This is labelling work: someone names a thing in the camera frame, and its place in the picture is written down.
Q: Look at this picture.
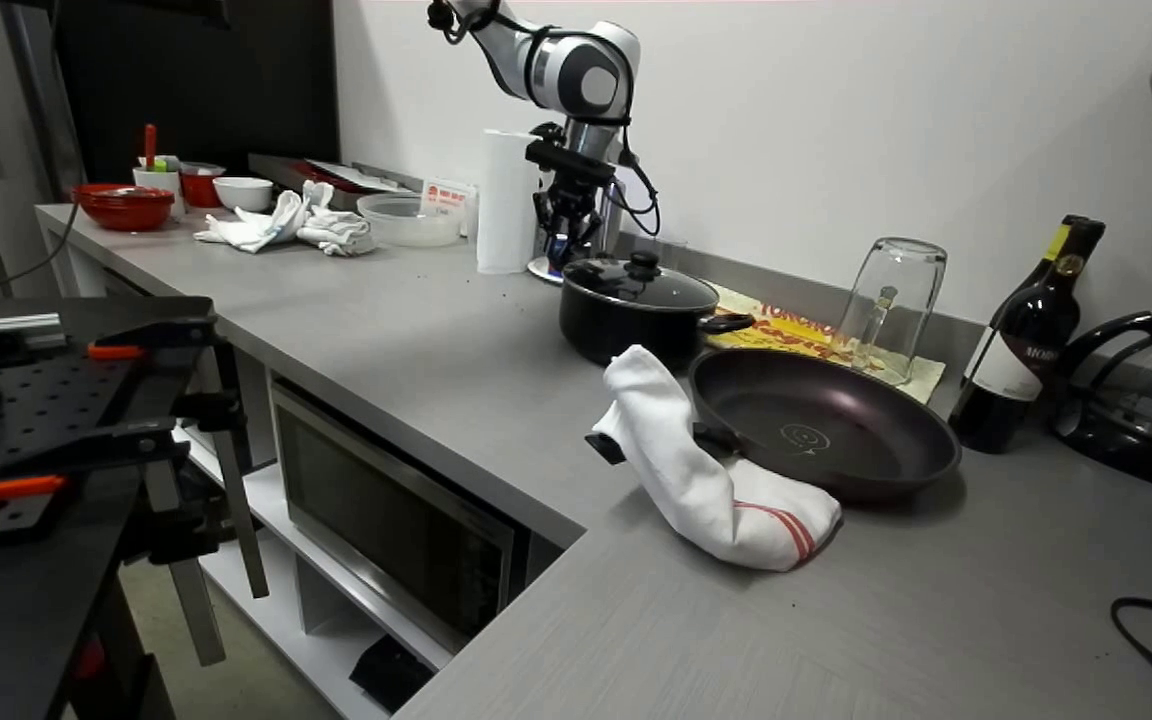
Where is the black pegboard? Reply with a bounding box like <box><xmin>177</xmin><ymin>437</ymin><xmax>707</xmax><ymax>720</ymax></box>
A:
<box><xmin>0</xmin><ymin>347</ymin><xmax>199</xmax><ymax>553</ymax></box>

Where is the yellow printed cloth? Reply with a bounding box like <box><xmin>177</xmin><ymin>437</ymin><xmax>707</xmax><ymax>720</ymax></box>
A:
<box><xmin>707</xmin><ymin>282</ymin><xmax>951</xmax><ymax>406</ymax></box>

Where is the built-in microwave oven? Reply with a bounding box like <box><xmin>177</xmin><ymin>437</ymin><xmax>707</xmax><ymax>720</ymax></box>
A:
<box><xmin>269</xmin><ymin>376</ymin><xmax>533</xmax><ymax>656</ymax></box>

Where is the black clamp with orange handle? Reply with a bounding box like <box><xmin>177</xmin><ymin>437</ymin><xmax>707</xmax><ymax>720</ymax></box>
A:
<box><xmin>81</xmin><ymin>316</ymin><xmax>219</xmax><ymax>374</ymax></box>
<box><xmin>0</xmin><ymin>415</ymin><xmax>272</xmax><ymax>605</ymax></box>

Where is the white plastic container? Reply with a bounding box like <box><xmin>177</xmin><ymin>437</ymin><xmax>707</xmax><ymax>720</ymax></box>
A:
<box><xmin>472</xmin><ymin>126</ymin><xmax>546</xmax><ymax>282</ymax></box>

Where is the clear plastic container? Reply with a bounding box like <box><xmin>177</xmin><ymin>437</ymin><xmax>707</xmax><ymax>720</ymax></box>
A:
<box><xmin>353</xmin><ymin>192</ymin><xmax>472</xmax><ymax>254</ymax></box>

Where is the black cooking pot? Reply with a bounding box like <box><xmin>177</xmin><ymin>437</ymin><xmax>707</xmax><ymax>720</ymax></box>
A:
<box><xmin>555</xmin><ymin>254</ymin><xmax>757</xmax><ymax>376</ymax></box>

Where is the black workbench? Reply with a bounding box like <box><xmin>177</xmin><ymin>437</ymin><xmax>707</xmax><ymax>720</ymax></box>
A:
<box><xmin>0</xmin><ymin>292</ymin><xmax>272</xmax><ymax>720</ymax></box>

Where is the glass pot lid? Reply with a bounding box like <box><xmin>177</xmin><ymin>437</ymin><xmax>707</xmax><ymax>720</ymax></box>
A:
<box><xmin>559</xmin><ymin>248</ymin><xmax>723</xmax><ymax>316</ymax></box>

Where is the white bowl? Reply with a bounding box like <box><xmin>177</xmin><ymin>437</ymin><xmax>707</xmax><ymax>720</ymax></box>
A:
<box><xmin>210</xmin><ymin>171</ymin><xmax>276</xmax><ymax>216</ymax></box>

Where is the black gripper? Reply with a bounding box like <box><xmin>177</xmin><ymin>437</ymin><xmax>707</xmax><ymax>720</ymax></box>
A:
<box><xmin>533</xmin><ymin>134</ymin><xmax>612</xmax><ymax>267</ymax></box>

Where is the white utensil cup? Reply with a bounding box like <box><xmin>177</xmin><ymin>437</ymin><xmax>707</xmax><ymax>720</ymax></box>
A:
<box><xmin>134</xmin><ymin>119</ymin><xmax>188</xmax><ymax>203</ymax></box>

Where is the red bowl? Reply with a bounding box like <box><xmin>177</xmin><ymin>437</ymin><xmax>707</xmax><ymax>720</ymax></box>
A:
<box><xmin>71</xmin><ymin>179</ymin><xmax>182</xmax><ymax>237</ymax></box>

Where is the dark wine bottle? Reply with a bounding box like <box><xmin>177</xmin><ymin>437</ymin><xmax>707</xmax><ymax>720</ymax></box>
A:
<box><xmin>948</xmin><ymin>213</ymin><xmax>1109</xmax><ymax>458</ymax></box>

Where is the clear drinking glass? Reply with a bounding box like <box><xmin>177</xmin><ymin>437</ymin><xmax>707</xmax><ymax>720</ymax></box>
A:
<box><xmin>835</xmin><ymin>231</ymin><xmax>951</xmax><ymax>379</ymax></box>

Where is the black frying pan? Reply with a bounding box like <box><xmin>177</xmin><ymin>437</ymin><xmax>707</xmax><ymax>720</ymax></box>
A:
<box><xmin>584</xmin><ymin>347</ymin><xmax>963</xmax><ymax>508</ymax></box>

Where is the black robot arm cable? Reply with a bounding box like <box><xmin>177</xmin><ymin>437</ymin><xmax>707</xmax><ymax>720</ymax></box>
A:
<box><xmin>602</xmin><ymin>146</ymin><xmax>667</xmax><ymax>245</ymax></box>

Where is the white crumpled cloth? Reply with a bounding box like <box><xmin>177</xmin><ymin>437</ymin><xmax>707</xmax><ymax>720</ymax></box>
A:
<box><xmin>191</xmin><ymin>179</ymin><xmax>380</xmax><ymax>262</ymax></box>

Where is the white towel with red stripes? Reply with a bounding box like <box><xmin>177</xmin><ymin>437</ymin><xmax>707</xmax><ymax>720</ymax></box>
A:
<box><xmin>589</xmin><ymin>341</ymin><xmax>849</xmax><ymax>575</ymax></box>

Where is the red cup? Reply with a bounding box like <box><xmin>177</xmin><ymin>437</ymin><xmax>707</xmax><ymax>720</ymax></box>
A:
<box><xmin>177</xmin><ymin>160</ymin><xmax>230</xmax><ymax>213</ymax></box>

